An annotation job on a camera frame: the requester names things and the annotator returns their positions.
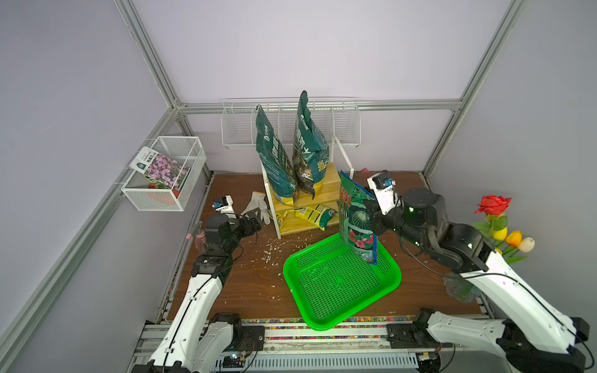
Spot colourful green fertilizer bag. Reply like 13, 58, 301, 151
338, 172, 378, 265

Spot dark green soil bag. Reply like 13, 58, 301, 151
255, 105, 299, 207
292, 90, 330, 198

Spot yellow fertilizer bag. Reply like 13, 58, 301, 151
295, 205, 337, 231

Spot white frame wooden shelf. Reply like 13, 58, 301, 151
261, 132, 355, 239

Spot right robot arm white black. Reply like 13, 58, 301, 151
365, 185, 596, 372

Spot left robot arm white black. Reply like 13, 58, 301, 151
132, 209, 263, 372

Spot white work glove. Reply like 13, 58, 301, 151
241, 191, 271, 225

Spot pink spray bottle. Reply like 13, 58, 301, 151
186, 221, 205, 256

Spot green plastic mesh tray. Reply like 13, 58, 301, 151
283, 233, 403, 331

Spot pink flower seed packet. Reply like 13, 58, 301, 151
129, 146, 190, 190

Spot artificial flower bouquet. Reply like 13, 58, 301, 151
473, 194, 536, 264

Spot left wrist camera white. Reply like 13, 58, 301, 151
212, 195, 236, 219

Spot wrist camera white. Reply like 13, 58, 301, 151
212, 195, 236, 219
367, 170, 400, 215

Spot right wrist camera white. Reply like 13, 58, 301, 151
367, 170, 400, 215

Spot white wire wall basket long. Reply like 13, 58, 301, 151
221, 96, 362, 148

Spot metal base rail frame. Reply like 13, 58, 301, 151
128, 314, 517, 372

